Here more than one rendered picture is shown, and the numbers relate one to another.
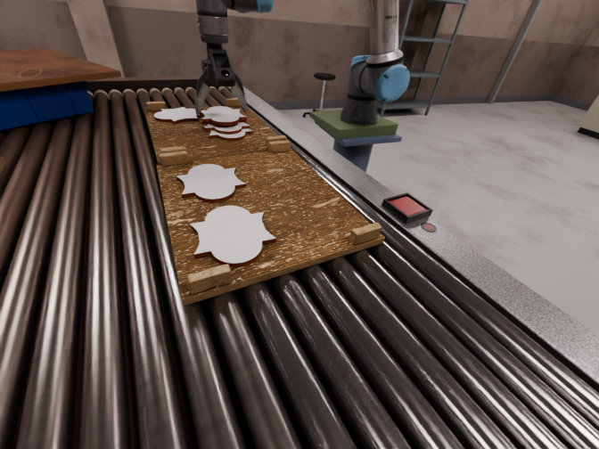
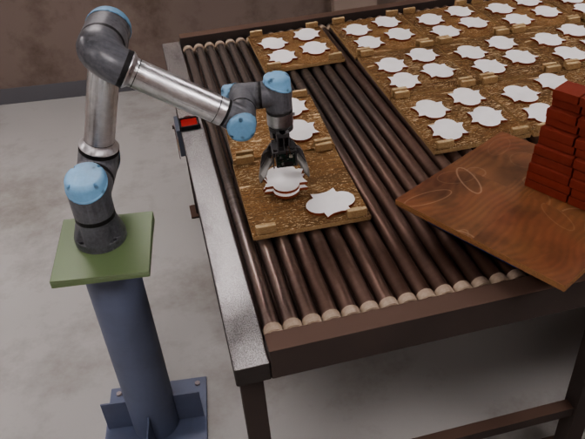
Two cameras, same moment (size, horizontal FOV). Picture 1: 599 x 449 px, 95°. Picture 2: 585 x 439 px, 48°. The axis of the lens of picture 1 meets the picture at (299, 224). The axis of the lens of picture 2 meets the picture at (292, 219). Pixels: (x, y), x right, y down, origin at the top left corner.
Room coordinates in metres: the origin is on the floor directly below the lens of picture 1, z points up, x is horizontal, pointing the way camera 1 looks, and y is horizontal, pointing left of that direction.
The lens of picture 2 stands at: (2.44, 0.91, 2.08)
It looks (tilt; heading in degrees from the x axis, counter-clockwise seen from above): 37 degrees down; 202
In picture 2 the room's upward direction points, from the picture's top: 4 degrees counter-clockwise
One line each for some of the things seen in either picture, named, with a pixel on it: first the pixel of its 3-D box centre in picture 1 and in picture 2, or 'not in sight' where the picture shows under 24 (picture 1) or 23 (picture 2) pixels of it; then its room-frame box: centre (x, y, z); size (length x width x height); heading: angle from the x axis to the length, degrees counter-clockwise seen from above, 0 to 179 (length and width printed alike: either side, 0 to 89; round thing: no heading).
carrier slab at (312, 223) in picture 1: (256, 200); (274, 126); (0.48, 0.10, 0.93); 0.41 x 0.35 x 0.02; 30
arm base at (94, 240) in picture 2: (360, 107); (97, 224); (1.19, -0.20, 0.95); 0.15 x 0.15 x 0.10
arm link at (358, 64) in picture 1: (365, 75); (89, 191); (1.19, -0.19, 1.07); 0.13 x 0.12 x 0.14; 21
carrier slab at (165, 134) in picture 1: (211, 129); (297, 189); (0.84, 0.31, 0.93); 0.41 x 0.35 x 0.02; 31
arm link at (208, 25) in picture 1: (212, 27); (280, 118); (0.87, 0.28, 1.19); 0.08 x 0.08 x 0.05
